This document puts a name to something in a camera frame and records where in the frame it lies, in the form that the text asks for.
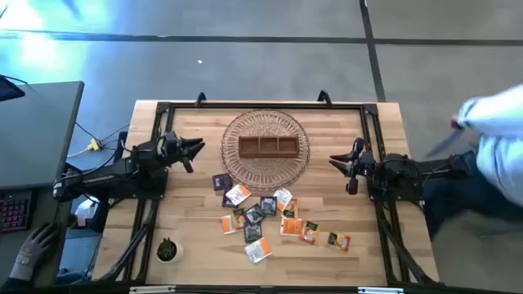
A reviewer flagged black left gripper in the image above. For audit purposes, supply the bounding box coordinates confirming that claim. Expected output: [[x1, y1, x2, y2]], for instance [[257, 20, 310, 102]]
[[162, 130, 207, 174]]

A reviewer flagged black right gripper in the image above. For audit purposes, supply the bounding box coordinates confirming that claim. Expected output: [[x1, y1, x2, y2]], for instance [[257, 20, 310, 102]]
[[329, 136, 376, 196]]

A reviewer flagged white orange Tazo tea packet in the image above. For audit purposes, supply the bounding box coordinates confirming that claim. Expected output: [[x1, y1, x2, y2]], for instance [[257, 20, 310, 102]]
[[244, 237, 274, 264], [221, 214, 240, 235], [225, 184, 253, 207], [272, 187, 293, 212], [279, 216, 303, 237]]

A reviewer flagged Ahmad mango magic tea packet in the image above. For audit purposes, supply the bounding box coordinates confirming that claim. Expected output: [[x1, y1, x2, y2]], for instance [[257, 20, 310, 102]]
[[231, 207, 247, 229], [281, 198, 300, 219], [326, 231, 351, 252], [300, 220, 320, 245]]

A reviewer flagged wooden three-compartment tray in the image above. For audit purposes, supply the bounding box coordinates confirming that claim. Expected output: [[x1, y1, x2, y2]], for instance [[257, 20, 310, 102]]
[[238, 135, 300, 159]]

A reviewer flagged round woven straw placemat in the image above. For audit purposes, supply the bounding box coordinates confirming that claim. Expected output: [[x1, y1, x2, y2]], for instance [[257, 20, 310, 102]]
[[220, 109, 311, 192]]

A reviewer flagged succulent in white pot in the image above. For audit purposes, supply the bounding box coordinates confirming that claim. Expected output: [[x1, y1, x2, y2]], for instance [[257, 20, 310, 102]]
[[155, 237, 184, 264]]

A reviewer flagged grey desk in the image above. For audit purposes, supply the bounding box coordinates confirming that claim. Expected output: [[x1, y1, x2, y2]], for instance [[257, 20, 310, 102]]
[[0, 80, 86, 191]]

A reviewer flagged person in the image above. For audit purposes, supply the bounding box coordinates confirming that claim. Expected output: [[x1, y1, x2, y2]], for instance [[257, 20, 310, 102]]
[[422, 83, 523, 242]]

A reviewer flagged backlit computer keyboard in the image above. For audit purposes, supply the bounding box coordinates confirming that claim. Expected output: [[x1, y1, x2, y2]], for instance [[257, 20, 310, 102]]
[[0, 190, 34, 234]]

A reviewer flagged person's hand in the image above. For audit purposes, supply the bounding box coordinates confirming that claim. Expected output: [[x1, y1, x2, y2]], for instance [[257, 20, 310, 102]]
[[8, 222, 58, 283]]

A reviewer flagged black screen corner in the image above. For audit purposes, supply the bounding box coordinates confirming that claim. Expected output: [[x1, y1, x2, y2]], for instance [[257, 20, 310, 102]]
[[0, 75, 26, 102]]

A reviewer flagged dark keyboard desk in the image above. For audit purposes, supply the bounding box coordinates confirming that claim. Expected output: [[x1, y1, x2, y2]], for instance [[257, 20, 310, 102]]
[[0, 183, 77, 287]]

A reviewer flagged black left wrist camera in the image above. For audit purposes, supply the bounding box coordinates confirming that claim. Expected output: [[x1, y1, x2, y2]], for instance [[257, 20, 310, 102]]
[[163, 132, 181, 155]]

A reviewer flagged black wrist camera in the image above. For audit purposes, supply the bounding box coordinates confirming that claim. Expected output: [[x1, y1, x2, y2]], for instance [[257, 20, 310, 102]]
[[163, 132, 181, 155], [360, 152, 376, 177]]

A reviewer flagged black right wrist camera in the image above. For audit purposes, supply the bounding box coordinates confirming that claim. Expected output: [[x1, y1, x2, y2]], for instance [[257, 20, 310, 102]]
[[360, 152, 376, 177]]

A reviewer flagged black aluminium table frame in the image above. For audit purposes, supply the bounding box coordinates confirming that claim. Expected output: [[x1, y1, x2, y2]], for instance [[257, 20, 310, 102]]
[[97, 100, 440, 287]]

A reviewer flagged thin black cable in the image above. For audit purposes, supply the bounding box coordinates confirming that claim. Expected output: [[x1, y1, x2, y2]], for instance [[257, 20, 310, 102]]
[[74, 121, 131, 145]]

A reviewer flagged silver metal bracket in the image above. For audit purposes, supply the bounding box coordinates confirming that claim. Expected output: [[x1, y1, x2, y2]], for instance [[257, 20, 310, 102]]
[[357, 287, 405, 294], [129, 285, 177, 294]]

